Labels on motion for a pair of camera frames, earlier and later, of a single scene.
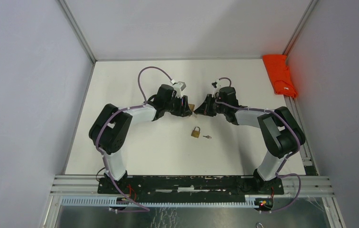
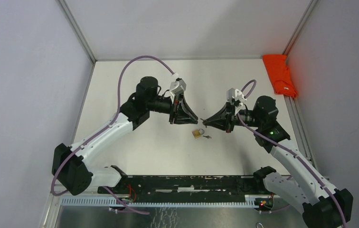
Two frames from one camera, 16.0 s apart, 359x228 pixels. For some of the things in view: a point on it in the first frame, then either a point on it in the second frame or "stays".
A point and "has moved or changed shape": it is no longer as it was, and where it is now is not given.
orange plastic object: x=279 y=75 stays
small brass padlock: x=195 y=134 has moved or changed shape
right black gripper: x=204 y=109 → x=224 y=119
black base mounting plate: x=191 y=188 stays
